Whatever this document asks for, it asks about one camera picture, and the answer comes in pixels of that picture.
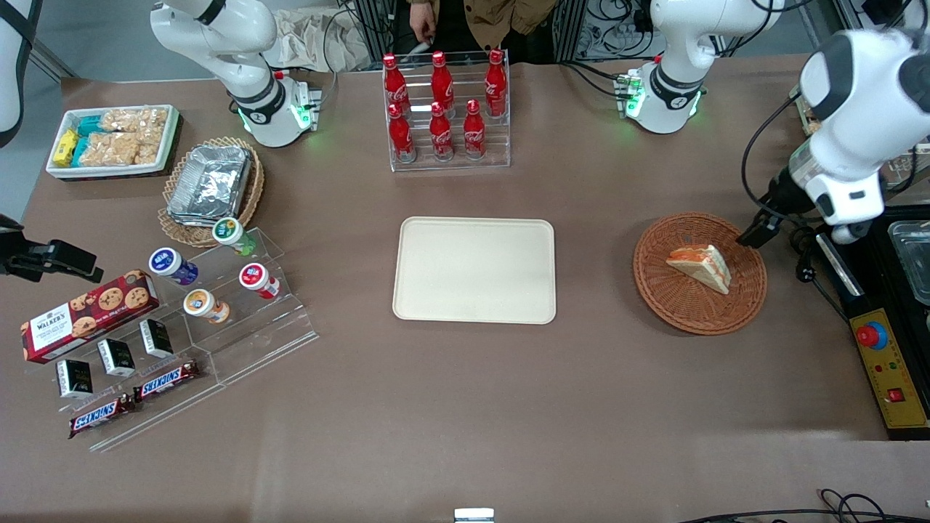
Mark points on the red cola bottle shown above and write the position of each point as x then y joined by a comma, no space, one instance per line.
442,80
474,134
441,136
394,83
495,83
401,138

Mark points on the Snickers chocolate bar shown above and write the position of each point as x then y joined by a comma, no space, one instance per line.
102,415
167,381

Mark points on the blue lid drink cup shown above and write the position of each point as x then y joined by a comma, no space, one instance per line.
168,263

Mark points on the white rectangular snack bin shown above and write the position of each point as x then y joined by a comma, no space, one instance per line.
171,138

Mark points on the red Walkers cookie box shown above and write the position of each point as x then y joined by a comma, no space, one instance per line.
87,316

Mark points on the green lid drink cup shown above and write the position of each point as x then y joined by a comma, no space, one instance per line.
231,232

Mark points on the yellow emergency stop control box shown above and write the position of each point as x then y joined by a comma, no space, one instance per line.
890,370

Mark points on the orange lid drink cup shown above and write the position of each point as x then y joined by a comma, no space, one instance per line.
202,303

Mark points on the black countertop appliance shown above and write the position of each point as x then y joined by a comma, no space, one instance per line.
875,290

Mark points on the clear acrylic stepped cup stand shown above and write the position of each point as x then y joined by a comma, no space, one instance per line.
283,327

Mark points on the round brown wicker basket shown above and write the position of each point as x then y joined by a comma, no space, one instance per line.
683,305

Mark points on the clear glass pan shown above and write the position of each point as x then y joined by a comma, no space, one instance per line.
915,254

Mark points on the crumpled beige cloth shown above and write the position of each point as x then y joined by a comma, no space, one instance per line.
312,40

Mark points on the light wicker basket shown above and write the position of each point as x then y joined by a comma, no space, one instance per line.
254,189

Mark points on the clear acrylic bottle rack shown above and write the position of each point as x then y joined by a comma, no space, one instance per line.
454,165

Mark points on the clear bag of rice crackers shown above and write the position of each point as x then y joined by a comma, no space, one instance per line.
134,118
109,149

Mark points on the bystander bare hand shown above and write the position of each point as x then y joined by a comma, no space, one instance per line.
423,25

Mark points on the yellow snack packet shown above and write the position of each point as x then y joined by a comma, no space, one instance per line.
65,147

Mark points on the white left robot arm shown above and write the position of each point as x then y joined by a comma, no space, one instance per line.
864,94

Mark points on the cream plastic serving tray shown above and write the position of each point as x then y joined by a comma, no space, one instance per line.
472,270

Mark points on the small black chocolate box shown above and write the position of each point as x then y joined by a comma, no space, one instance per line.
116,357
74,378
156,338

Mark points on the teal snack packet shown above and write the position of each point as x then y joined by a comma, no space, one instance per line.
91,125
80,151

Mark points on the stack of foil trays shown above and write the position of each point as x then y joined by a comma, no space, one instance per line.
211,185

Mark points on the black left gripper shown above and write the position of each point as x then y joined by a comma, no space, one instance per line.
782,194

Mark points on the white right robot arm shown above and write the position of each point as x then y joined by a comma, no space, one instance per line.
247,73

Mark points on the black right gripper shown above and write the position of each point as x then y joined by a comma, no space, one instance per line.
22,258

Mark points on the red lid drink cup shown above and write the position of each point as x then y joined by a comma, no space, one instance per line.
256,279

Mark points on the triangle sandwich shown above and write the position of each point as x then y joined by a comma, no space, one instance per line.
701,270

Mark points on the clear acrylic stepped candy stand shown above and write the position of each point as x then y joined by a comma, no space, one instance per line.
174,414

